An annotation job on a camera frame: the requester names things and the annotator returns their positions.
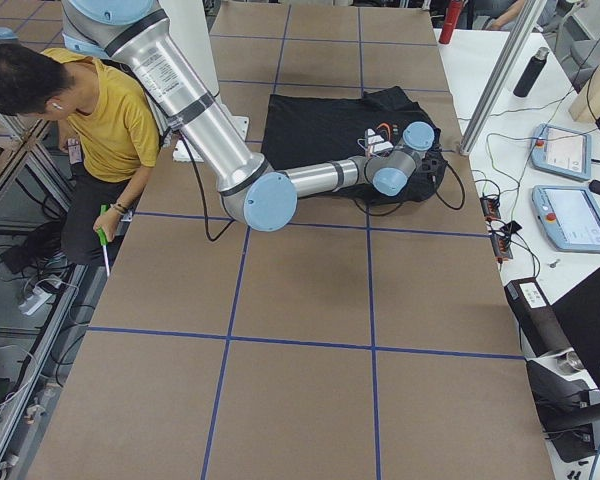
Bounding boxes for teach pendant tablet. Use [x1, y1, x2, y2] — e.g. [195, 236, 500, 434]
[530, 123, 592, 181]
[531, 185, 600, 253]

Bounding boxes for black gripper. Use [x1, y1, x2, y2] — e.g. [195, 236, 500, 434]
[420, 146, 445, 181]

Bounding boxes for blue tape grid lines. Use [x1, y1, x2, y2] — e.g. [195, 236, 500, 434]
[0, 0, 526, 480]

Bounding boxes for person in yellow shirt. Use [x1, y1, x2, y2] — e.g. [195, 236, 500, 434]
[0, 43, 159, 266]

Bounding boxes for white power strip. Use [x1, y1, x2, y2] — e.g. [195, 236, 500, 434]
[19, 286, 54, 316]

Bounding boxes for black box with label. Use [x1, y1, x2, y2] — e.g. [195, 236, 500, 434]
[504, 277, 571, 356]

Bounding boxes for black monitor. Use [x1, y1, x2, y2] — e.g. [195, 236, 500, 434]
[553, 267, 600, 388]

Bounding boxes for black printed t-shirt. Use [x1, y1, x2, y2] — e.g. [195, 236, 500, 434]
[260, 86, 443, 206]

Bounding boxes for aluminium frame post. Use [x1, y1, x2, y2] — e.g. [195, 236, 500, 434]
[459, 0, 546, 156]

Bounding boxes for far teach pendant tablet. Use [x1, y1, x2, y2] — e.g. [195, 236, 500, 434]
[530, 123, 592, 181]

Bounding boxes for brown paper table cover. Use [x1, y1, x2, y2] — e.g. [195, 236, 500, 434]
[27, 3, 556, 480]

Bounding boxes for green handled grabber stick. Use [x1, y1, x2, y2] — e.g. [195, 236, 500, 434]
[97, 227, 111, 277]

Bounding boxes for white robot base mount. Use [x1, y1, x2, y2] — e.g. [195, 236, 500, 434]
[161, 1, 249, 140]

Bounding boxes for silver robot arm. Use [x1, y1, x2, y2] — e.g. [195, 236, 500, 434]
[63, 1, 434, 232]

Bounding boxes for orange terminal board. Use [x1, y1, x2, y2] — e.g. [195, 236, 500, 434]
[480, 196, 513, 263]

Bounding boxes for near teach pendant tablet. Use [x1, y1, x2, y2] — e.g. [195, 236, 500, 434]
[531, 185, 600, 253]

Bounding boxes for black water bottle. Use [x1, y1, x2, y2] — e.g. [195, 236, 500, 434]
[513, 47, 550, 98]

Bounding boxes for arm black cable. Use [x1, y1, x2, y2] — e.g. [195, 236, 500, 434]
[179, 134, 241, 243]

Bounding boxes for red bottle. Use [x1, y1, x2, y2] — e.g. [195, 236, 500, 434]
[438, 0, 464, 45]

